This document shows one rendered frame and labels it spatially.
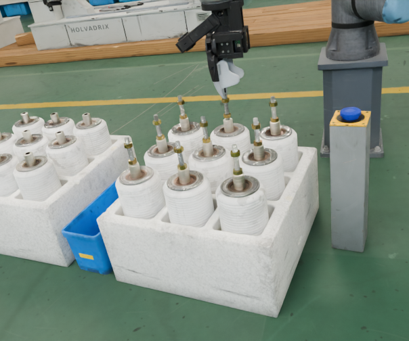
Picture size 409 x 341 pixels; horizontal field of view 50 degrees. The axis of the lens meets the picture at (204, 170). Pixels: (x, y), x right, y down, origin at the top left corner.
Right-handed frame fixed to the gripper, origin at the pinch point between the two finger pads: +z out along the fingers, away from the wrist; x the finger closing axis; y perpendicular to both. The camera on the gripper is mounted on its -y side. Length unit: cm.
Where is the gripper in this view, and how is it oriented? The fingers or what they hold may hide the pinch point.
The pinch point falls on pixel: (221, 91)
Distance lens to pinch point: 103.8
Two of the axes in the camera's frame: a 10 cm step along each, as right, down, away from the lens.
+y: 9.4, 0.2, -3.4
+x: 3.0, -5.0, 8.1
